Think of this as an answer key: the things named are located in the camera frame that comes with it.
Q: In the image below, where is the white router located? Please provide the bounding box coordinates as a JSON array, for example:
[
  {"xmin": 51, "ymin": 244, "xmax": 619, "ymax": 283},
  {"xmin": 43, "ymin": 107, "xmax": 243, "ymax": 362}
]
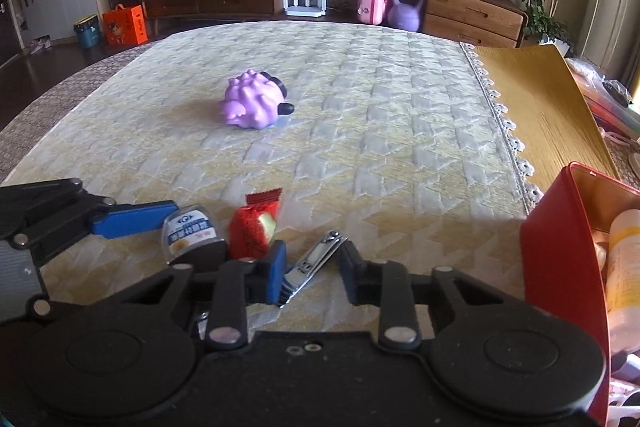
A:
[{"xmin": 282, "ymin": 0, "xmax": 328, "ymax": 18}]

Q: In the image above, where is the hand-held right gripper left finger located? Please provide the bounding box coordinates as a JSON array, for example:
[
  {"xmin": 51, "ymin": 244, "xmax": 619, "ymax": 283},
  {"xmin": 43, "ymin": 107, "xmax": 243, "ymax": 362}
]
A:
[{"xmin": 117, "ymin": 241, "xmax": 288, "ymax": 353}]

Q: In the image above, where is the orange bag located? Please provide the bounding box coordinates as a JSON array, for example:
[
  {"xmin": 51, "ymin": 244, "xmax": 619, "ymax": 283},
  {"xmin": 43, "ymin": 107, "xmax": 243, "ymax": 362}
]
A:
[{"xmin": 102, "ymin": 4, "xmax": 150, "ymax": 46}]

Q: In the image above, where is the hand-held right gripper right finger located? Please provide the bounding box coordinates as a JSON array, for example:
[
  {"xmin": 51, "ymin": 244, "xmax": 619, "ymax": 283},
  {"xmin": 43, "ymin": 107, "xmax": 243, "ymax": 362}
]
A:
[{"xmin": 337, "ymin": 241, "xmax": 506, "ymax": 350}]

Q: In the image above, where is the pile of plastic bags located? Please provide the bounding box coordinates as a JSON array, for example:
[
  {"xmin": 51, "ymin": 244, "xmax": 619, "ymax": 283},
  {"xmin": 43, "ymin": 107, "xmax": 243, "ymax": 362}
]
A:
[{"xmin": 565, "ymin": 57, "xmax": 640, "ymax": 142}]

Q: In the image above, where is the cream plastic bottle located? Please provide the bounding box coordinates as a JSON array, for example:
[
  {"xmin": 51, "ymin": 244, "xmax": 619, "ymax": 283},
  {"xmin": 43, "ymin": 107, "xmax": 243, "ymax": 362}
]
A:
[{"xmin": 602, "ymin": 209, "xmax": 640, "ymax": 353}]

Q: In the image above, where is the red box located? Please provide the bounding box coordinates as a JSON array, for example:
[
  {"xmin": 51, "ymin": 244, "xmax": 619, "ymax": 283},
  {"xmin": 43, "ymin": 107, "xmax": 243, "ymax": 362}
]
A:
[{"xmin": 519, "ymin": 162, "xmax": 640, "ymax": 427}]

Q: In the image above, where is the purple kettlebell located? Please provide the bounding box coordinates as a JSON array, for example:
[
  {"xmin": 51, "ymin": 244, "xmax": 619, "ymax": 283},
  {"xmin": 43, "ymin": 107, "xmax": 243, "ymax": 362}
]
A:
[{"xmin": 387, "ymin": 0, "xmax": 426, "ymax": 32}]

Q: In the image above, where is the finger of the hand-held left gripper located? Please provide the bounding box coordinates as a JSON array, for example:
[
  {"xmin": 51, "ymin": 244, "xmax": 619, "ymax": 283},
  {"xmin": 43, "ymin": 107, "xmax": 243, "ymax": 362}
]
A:
[{"xmin": 0, "ymin": 178, "xmax": 179, "ymax": 265}]

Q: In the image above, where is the purple spiky toy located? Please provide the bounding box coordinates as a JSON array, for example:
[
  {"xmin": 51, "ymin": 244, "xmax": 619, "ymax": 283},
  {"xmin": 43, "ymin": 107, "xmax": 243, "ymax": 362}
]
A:
[{"xmin": 219, "ymin": 69, "xmax": 296, "ymax": 131}]

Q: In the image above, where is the teal bin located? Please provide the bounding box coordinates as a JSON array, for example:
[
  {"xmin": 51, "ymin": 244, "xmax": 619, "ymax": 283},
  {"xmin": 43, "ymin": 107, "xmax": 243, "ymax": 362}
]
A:
[{"xmin": 74, "ymin": 15, "xmax": 103, "ymax": 48}]

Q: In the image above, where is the quilted beige bedspread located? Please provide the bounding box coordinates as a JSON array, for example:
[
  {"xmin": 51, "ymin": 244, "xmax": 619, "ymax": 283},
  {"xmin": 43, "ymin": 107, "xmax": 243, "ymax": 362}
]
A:
[{"xmin": 0, "ymin": 21, "xmax": 546, "ymax": 343}]

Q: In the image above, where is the small bottle with black cap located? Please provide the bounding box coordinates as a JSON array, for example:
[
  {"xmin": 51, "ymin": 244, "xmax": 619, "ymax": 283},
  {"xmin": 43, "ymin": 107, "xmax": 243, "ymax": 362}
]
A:
[{"xmin": 161, "ymin": 203, "xmax": 232, "ymax": 275}]

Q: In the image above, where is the wooden cabinet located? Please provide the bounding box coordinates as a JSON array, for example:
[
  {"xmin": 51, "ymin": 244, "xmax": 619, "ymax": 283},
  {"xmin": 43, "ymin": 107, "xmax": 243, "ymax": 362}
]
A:
[{"xmin": 141, "ymin": 0, "xmax": 528, "ymax": 48}]

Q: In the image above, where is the yellow mat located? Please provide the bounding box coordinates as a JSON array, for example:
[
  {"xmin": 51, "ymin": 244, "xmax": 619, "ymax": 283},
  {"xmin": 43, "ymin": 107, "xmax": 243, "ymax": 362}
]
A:
[{"xmin": 472, "ymin": 44, "xmax": 621, "ymax": 208}]

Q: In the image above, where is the red candy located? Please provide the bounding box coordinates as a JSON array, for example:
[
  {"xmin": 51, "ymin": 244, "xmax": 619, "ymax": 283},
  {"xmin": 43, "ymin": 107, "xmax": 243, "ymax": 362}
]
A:
[{"xmin": 228, "ymin": 188, "xmax": 283, "ymax": 261}]

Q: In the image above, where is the pink toy backpack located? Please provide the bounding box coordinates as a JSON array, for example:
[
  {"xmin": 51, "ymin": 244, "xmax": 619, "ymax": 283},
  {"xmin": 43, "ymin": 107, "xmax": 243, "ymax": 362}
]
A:
[{"xmin": 356, "ymin": 0, "xmax": 390, "ymax": 26}]

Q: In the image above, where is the metal nail clipper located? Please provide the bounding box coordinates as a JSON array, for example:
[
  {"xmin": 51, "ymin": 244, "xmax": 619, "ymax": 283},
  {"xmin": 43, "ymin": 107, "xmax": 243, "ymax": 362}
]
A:
[{"xmin": 280, "ymin": 229, "xmax": 349, "ymax": 308}]

